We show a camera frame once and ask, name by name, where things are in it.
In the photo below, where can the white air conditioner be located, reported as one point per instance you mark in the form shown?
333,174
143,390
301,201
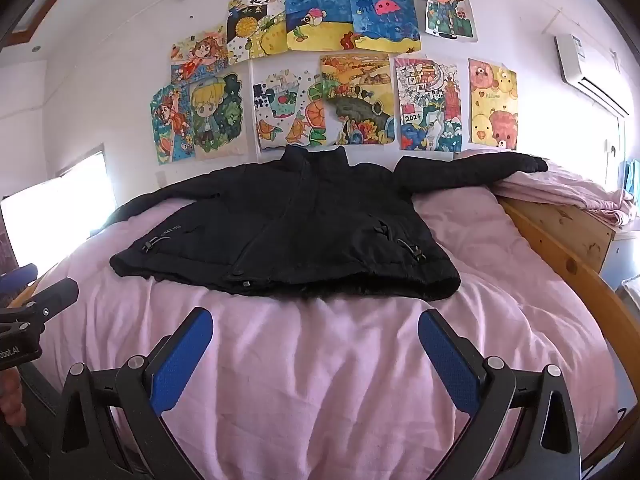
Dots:
585,70

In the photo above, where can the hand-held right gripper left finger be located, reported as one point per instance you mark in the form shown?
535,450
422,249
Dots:
180,360

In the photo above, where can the city drawing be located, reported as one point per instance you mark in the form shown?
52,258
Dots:
427,105

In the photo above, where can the bears and chick drawing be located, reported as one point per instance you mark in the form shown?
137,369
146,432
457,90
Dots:
492,105

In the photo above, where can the white cabinet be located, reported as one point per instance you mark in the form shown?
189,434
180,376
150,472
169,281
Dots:
622,255

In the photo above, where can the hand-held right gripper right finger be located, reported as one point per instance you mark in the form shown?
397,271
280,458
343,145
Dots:
450,360

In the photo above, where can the pink blanket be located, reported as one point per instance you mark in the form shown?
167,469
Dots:
325,360

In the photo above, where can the turtles drawing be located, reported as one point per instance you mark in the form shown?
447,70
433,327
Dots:
287,110

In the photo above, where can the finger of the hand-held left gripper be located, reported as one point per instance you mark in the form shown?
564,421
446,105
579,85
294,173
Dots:
47,302
20,281

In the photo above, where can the fish on sand drawing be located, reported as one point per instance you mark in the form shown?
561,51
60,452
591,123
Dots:
317,15

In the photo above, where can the landscape drawing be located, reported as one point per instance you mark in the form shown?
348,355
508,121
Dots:
357,100

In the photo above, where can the girl on blue drawing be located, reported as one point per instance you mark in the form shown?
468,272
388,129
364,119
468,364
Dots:
170,125

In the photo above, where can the bright window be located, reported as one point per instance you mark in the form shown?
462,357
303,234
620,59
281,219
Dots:
50,215

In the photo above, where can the pineapple drawing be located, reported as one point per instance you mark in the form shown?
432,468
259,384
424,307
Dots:
255,27

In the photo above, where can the blond character drawing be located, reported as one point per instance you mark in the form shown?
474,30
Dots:
215,115

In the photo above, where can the orange-haired girl drawing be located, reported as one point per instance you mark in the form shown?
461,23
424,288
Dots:
200,52

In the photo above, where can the black puffer jacket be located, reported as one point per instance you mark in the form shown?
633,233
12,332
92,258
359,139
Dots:
300,220

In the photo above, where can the folded pink sheet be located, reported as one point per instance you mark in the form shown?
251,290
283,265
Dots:
560,187

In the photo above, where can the person's left hand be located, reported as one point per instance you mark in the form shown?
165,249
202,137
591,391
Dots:
11,400

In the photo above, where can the pink jellyfish drawing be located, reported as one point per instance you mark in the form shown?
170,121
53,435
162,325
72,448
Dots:
382,15

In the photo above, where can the red-haired character drawing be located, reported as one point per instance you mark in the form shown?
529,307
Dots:
442,2

